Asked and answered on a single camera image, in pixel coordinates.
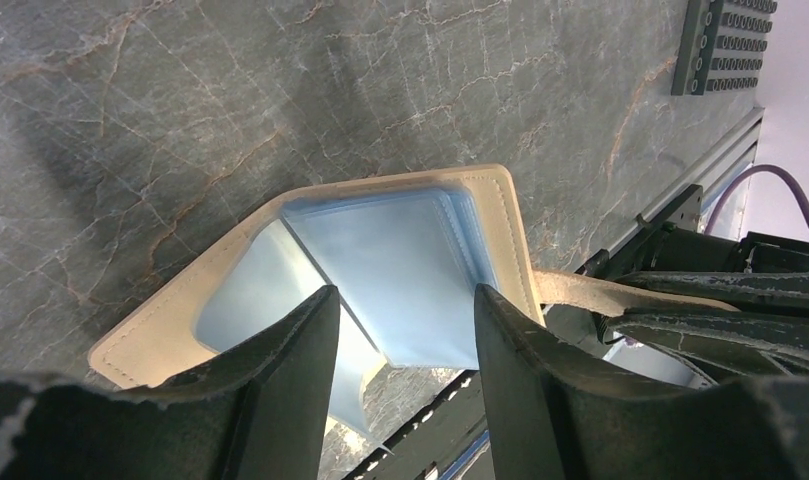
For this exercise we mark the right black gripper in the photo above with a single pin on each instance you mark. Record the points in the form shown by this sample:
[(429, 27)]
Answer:
[(718, 345)]

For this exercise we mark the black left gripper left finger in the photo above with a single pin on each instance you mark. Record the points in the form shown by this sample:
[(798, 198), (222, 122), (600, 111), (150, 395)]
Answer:
[(256, 411)]

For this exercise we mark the beige leather card holder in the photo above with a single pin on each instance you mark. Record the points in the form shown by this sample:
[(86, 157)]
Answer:
[(406, 253)]

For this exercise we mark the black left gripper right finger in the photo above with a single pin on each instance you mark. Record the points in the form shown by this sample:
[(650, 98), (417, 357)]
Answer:
[(555, 412)]

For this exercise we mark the dark grey studded baseplate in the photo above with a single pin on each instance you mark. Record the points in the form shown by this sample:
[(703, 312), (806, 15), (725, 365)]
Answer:
[(722, 46)]

